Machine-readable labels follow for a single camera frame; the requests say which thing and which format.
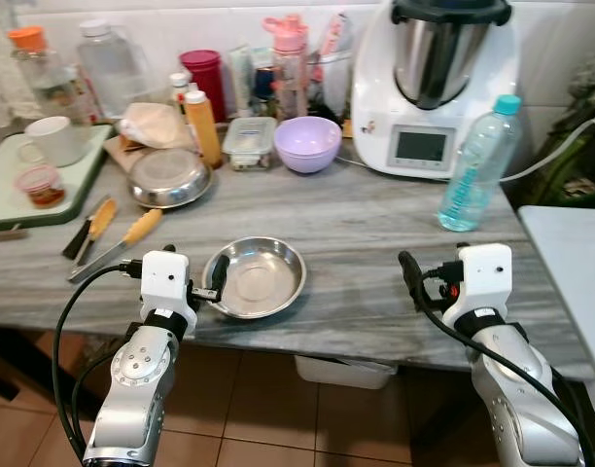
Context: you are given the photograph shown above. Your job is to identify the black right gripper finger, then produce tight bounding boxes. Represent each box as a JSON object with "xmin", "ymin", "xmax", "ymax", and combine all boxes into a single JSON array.
[{"xmin": 399, "ymin": 251, "xmax": 424, "ymax": 305}]

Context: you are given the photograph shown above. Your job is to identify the shallow steel plate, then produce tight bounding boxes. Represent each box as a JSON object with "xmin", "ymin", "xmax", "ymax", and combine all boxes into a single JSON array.
[{"xmin": 202, "ymin": 236, "xmax": 307, "ymax": 320}]

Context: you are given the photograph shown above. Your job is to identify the upturned steel dish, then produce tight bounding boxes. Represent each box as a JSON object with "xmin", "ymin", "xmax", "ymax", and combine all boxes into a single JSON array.
[{"xmin": 129, "ymin": 148, "xmax": 215, "ymax": 209}]

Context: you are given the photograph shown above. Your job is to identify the white plastic bin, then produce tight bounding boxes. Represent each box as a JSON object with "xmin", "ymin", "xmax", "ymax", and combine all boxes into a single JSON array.
[{"xmin": 296, "ymin": 355, "xmax": 398, "ymax": 390}]

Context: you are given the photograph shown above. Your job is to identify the blue plastic water bottle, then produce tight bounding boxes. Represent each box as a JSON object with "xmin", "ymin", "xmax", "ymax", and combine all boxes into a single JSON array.
[{"xmin": 438, "ymin": 94, "xmax": 522, "ymax": 233}]

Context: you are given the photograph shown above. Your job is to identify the clear lidded food container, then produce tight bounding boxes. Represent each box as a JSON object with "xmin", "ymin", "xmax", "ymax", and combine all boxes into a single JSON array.
[{"xmin": 223, "ymin": 117, "xmax": 277, "ymax": 172}]

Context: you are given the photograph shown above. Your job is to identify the white side table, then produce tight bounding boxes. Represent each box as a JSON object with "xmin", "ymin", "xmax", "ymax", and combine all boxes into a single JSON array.
[{"xmin": 518, "ymin": 205, "xmax": 595, "ymax": 410}]

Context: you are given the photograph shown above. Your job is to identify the orange squeeze bottle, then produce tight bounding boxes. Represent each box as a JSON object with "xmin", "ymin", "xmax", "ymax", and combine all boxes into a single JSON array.
[{"xmin": 184, "ymin": 86, "xmax": 224, "ymax": 168}]

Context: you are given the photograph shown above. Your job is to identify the purple plastic bowl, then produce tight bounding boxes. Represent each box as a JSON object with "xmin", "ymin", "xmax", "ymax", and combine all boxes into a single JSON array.
[{"xmin": 274, "ymin": 117, "xmax": 342, "ymax": 175}]

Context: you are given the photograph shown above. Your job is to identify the pale green tray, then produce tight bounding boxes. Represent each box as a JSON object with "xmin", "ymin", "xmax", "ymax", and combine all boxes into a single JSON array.
[{"xmin": 0, "ymin": 125, "xmax": 115, "ymax": 233}]

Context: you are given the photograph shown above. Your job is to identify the white kitchen food processor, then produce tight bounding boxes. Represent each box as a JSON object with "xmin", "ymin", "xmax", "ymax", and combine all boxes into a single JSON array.
[{"xmin": 351, "ymin": 0, "xmax": 521, "ymax": 182}]

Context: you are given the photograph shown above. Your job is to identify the dark blue container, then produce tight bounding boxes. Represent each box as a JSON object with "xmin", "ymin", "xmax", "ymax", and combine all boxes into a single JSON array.
[{"xmin": 252, "ymin": 66, "xmax": 278, "ymax": 119}]

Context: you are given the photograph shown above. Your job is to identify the white green pouch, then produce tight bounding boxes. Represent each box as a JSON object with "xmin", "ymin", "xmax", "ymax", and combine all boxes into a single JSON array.
[{"xmin": 227, "ymin": 47, "xmax": 256, "ymax": 118}]

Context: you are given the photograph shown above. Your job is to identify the small cup of red sauce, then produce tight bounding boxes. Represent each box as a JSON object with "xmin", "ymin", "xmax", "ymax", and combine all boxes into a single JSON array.
[{"xmin": 16, "ymin": 165, "xmax": 67, "ymax": 209}]

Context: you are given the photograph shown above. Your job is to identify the small white capped bottle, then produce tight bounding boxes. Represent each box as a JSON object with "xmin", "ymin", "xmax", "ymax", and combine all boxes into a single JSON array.
[{"xmin": 169, "ymin": 73, "xmax": 193, "ymax": 108}]

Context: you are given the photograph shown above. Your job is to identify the dark red tumbler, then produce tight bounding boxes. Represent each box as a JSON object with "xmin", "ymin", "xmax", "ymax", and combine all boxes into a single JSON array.
[{"xmin": 179, "ymin": 51, "xmax": 227, "ymax": 123}]

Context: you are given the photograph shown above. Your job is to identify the clear plastic jug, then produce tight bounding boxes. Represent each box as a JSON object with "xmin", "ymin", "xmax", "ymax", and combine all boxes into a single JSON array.
[{"xmin": 307, "ymin": 49, "xmax": 357, "ymax": 124}]

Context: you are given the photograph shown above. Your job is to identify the white mug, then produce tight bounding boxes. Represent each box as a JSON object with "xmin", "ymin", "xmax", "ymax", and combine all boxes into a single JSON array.
[{"xmin": 18, "ymin": 117, "xmax": 88, "ymax": 168}]

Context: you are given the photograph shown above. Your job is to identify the pink lidded drinking bottle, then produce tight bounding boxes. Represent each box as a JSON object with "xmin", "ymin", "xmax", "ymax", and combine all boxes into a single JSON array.
[{"xmin": 263, "ymin": 14, "xmax": 310, "ymax": 120}]

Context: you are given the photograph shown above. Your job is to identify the large clear bottle white cap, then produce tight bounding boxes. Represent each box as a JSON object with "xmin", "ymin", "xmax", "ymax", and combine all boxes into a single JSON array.
[{"xmin": 77, "ymin": 19, "xmax": 149, "ymax": 119}]

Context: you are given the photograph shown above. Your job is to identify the clear bottle with orange cap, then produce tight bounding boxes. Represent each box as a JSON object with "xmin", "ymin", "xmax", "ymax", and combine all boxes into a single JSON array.
[{"xmin": 8, "ymin": 26, "xmax": 77, "ymax": 125}]

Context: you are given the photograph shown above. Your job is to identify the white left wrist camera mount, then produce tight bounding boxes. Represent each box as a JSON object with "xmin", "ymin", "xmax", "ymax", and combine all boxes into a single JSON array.
[{"xmin": 139, "ymin": 250, "xmax": 194, "ymax": 334}]

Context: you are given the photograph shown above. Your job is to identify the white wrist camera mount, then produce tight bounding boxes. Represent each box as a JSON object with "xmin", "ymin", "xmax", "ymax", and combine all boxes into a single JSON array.
[
  {"xmin": 139, "ymin": 250, "xmax": 194, "ymax": 334},
  {"xmin": 442, "ymin": 243, "xmax": 514, "ymax": 328}
]

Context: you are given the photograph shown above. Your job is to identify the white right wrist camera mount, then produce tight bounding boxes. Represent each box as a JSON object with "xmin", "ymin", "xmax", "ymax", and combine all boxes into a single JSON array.
[{"xmin": 442, "ymin": 243, "xmax": 514, "ymax": 328}]

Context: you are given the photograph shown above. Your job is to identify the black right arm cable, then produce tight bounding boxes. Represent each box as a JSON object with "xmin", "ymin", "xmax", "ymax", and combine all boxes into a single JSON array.
[{"xmin": 414, "ymin": 263, "xmax": 595, "ymax": 467}]

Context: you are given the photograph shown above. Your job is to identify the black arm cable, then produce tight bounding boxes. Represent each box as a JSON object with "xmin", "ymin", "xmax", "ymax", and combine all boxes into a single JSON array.
[
  {"xmin": 414, "ymin": 263, "xmax": 595, "ymax": 467},
  {"xmin": 52, "ymin": 261, "xmax": 143, "ymax": 460}
]

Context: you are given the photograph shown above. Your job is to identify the steel tongs with orange handle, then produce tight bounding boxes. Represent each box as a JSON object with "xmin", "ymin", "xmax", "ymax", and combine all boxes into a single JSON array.
[{"xmin": 67, "ymin": 208, "xmax": 165, "ymax": 285}]

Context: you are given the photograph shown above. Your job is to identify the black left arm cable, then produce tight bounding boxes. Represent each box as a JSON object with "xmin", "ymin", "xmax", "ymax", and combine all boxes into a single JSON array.
[{"xmin": 52, "ymin": 261, "xmax": 143, "ymax": 460}]

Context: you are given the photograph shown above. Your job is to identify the grey power cable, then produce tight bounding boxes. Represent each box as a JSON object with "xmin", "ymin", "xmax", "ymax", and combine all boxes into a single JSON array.
[{"xmin": 497, "ymin": 115, "xmax": 595, "ymax": 185}]

